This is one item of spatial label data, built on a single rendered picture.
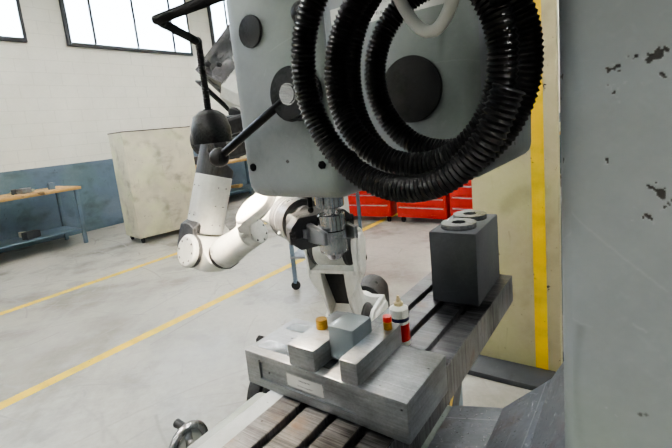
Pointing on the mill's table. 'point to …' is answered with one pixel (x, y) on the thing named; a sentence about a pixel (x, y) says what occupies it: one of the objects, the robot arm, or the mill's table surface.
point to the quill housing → (335, 188)
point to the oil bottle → (401, 319)
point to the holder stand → (464, 257)
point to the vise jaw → (312, 347)
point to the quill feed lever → (281, 97)
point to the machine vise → (357, 379)
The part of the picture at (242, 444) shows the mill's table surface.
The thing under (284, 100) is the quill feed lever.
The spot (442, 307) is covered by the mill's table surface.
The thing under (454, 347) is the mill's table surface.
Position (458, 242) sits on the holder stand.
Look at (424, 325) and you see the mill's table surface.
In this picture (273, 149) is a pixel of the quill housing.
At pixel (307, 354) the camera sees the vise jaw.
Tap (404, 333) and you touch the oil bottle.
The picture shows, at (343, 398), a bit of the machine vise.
